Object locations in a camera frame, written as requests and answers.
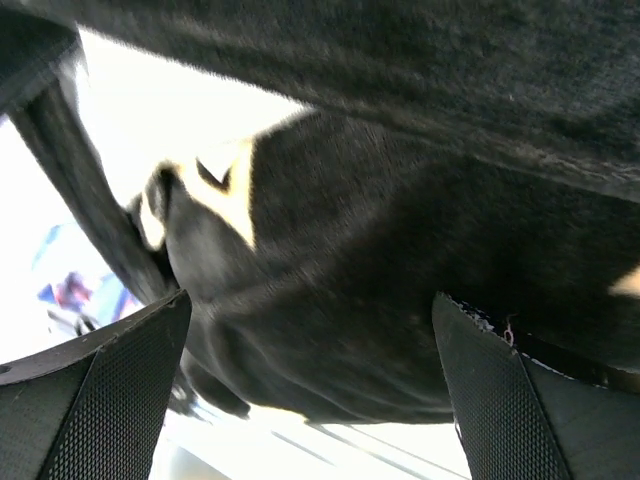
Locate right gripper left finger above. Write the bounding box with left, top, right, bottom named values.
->
left=1, top=291, right=191, bottom=480

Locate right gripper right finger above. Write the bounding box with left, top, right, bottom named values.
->
left=432, top=293, right=639, bottom=479

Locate black floral pillowcase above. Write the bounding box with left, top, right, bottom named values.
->
left=1, top=1, right=639, bottom=424

